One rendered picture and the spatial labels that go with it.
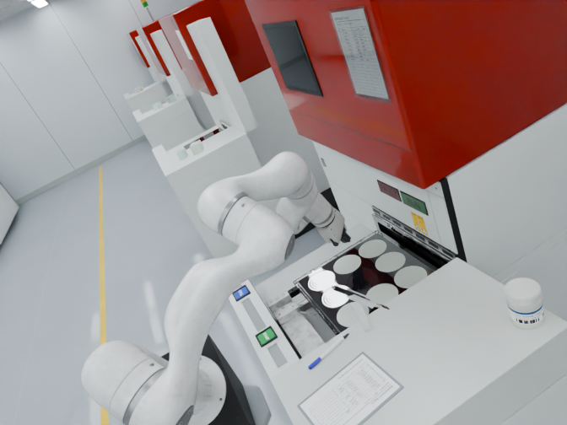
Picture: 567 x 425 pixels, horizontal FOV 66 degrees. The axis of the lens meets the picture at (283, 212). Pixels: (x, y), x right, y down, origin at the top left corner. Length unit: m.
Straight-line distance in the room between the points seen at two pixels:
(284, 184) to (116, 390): 0.51
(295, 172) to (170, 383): 0.49
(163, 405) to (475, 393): 0.62
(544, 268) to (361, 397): 0.82
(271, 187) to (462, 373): 0.58
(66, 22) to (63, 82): 1.00
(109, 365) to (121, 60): 8.26
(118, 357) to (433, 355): 0.69
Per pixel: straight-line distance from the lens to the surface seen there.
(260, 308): 1.45
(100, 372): 0.93
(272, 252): 0.86
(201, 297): 0.88
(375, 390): 1.10
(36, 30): 9.03
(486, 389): 1.07
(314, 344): 1.36
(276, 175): 0.93
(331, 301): 1.44
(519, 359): 1.10
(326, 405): 1.11
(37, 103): 9.10
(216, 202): 0.91
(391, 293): 1.39
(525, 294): 1.09
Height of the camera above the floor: 1.83
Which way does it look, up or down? 28 degrees down
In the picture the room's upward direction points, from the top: 25 degrees counter-clockwise
